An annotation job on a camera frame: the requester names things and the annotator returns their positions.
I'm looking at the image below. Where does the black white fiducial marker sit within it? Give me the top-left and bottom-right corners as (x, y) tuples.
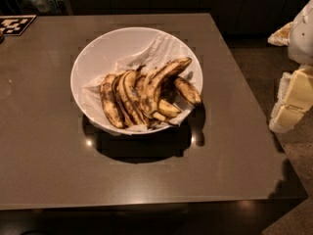
(0, 15), (36, 36)

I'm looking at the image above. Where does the right short spotted banana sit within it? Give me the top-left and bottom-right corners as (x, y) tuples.
(174, 76), (201, 107)

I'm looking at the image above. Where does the long top spotted banana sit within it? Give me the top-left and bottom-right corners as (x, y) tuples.
(140, 57), (192, 121)

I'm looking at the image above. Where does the white paper towel liner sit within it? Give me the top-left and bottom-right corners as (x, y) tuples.
(81, 32), (197, 134)

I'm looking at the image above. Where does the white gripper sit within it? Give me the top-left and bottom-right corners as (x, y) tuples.
(267, 0), (313, 133)

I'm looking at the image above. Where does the small lower yellow banana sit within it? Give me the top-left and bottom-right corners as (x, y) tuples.
(153, 100), (182, 122)

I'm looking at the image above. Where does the white ceramic bowl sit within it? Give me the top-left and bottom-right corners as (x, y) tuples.
(69, 26), (204, 136)

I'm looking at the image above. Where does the leftmost spotted banana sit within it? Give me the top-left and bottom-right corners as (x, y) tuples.
(100, 73), (124, 128)

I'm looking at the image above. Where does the middle curved spotted banana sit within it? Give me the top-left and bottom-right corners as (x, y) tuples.
(118, 70), (149, 126)

